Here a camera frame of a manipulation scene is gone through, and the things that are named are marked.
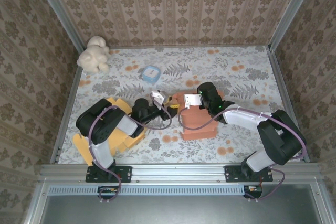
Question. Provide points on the salmon pink paper box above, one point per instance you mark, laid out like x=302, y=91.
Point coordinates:
x=197, y=124

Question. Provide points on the grey metal sheet panel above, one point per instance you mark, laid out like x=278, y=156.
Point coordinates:
x=170, y=211

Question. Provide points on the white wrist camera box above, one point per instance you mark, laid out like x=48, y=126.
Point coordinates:
x=193, y=100
x=158, y=96

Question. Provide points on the white plush toy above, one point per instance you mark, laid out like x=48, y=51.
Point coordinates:
x=92, y=56

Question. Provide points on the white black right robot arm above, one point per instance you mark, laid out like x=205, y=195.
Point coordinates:
x=286, y=145

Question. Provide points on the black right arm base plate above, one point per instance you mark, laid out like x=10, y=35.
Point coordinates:
x=231, y=174

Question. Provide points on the aluminium corner post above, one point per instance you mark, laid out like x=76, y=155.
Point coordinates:
x=57, y=11
x=291, y=11

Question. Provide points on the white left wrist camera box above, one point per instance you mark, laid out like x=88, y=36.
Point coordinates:
x=158, y=96

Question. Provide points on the aluminium lower frame bar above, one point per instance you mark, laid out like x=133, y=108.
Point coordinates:
x=35, y=203
x=323, y=203

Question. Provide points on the aluminium table side rail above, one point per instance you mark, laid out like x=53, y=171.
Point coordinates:
x=72, y=95
x=275, y=72

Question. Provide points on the yellow paper box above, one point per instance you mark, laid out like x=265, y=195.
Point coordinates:
x=118, y=142

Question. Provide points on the small black controller board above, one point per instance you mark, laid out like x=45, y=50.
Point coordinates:
x=107, y=190
x=253, y=190

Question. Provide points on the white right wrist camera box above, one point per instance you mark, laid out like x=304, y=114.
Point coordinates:
x=193, y=100

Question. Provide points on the light blue alarm clock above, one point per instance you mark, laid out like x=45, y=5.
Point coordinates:
x=151, y=74

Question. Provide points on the aluminium front rail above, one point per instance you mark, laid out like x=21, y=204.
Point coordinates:
x=178, y=171

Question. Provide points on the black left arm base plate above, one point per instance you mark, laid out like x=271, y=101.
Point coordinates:
x=126, y=174

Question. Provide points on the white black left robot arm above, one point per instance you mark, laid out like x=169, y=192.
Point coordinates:
x=99, y=129

